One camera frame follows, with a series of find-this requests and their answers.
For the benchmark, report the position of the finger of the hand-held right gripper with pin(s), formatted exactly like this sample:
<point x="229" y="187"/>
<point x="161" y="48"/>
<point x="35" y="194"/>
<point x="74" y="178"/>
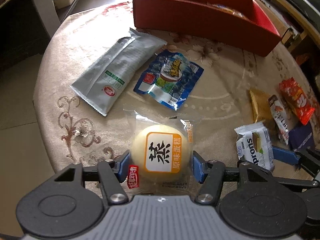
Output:
<point x="297" y="183"/>
<point x="285" y="155"/>

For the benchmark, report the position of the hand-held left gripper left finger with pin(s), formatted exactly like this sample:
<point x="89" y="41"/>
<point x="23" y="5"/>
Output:
<point x="124" y="166"/>

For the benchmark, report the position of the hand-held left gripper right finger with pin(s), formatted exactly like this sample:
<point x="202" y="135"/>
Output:
<point x="198" y="167"/>

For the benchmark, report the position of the dark blue snack packet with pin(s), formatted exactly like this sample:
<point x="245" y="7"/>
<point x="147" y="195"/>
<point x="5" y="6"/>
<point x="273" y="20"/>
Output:
<point x="301" y="137"/>

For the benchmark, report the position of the white cracker packet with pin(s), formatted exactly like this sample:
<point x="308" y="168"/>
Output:
<point x="255" y="145"/>

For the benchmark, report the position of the white and brown snack packet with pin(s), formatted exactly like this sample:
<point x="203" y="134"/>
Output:
<point x="278" y="117"/>

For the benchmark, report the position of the round yellow steamed cake packet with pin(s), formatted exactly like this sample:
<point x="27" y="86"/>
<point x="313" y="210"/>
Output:
<point x="160" y="150"/>

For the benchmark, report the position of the golden brown snack packet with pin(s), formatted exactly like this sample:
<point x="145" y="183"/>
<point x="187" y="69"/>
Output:
<point x="260" y="105"/>

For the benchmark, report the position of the red gummy candy packet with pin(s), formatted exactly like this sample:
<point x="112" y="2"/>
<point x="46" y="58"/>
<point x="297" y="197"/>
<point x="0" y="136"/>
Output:
<point x="296" y="100"/>

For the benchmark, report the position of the grey snack packet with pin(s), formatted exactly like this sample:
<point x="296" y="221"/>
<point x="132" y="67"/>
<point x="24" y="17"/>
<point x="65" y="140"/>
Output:
<point x="117" y="65"/>

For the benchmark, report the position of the red cardboard box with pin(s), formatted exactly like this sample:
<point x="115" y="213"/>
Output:
<point x="200" y="22"/>

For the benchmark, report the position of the orange plastic bag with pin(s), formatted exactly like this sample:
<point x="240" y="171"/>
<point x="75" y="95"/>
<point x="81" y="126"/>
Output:
<point x="303" y="58"/>

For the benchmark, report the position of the wooden television cabinet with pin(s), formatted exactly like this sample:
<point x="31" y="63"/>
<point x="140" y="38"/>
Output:
<point x="300" y="20"/>

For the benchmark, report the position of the dark low cabinet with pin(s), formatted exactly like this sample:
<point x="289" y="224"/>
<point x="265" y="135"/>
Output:
<point x="22" y="20"/>

